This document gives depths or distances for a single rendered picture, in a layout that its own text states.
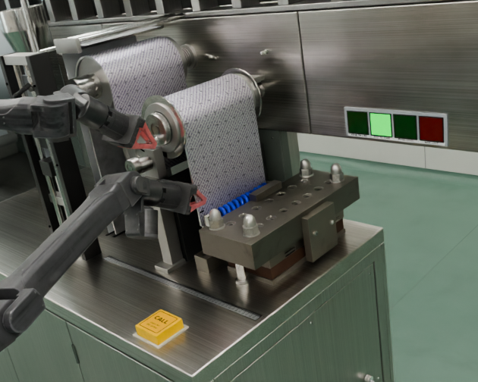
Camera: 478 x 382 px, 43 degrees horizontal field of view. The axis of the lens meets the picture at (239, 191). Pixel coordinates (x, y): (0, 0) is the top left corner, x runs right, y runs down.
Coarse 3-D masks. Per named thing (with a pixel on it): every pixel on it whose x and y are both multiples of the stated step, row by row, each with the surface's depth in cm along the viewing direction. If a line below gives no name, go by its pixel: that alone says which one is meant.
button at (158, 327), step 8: (160, 312) 125; (144, 320) 123; (152, 320) 123; (160, 320) 122; (168, 320) 122; (176, 320) 121; (136, 328) 122; (144, 328) 120; (152, 328) 120; (160, 328) 119; (168, 328) 119; (176, 328) 121; (144, 336) 121; (152, 336) 118; (160, 336) 118; (168, 336) 120
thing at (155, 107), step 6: (252, 90) 147; (150, 108) 135; (156, 108) 133; (162, 108) 132; (168, 114) 131; (168, 120) 132; (174, 120) 131; (174, 126) 131; (174, 132) 132; (174, 138) 133; (168, 144) 135; (174, 144) 134; (162, 150) 138; (168, 150) 136
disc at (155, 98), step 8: (152, 96) 133; (160, 96) 132; (144, 104) 136; (168, 104) 130; (144, 112) 138; (176, 112) 130; (176, 120) 131; (184, 128) 130; (184, 136) 131; (184, 144) 132; (168, 152) 137; (176, 152) 135
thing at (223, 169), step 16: (240, 128) 144; (256, 128) 149; (208, 144) 137; (224, 144) 141; (240, 144) 145; (256, 144) 150; (192, 160) 135; (208, 160) 138; (224, 160) 142; (240, 160) 146; (256, 160) 150; (192, 176) 135; (208, 176) 139; (224, 176) 143; (240, 176) 147; (256, 176) 151; (208, 192) 140; (224, 192) 144; (240, 192) 148; (208, 208) 141
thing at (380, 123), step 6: (372, 114) 134; (378, 114) 133; (384, 114) 132; (372, 120) 135; (378, 120) 134; (384, 120) 133; (390, 120) 132; (372, 126) 135; (378, 126) 134; (384, 126) 133; (390, 126) 132; (372, 132) 136; (378, 132) 135; (384, 132) 134; (390, 132) 133
